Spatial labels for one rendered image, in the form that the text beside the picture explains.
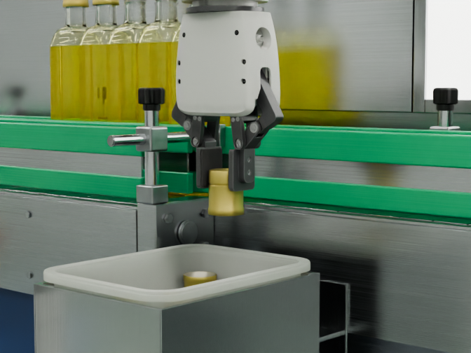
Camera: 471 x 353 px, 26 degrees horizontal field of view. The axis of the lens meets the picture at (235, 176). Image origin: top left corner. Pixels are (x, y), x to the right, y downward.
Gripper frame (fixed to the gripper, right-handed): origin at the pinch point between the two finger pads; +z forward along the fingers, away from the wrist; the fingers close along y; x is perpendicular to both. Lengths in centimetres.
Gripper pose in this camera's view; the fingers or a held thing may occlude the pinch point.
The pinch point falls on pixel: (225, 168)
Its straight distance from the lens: 99.5
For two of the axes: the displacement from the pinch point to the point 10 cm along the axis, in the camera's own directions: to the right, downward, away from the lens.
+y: -7.6, -0.6, 6.5
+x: -6.5, 0.7, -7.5
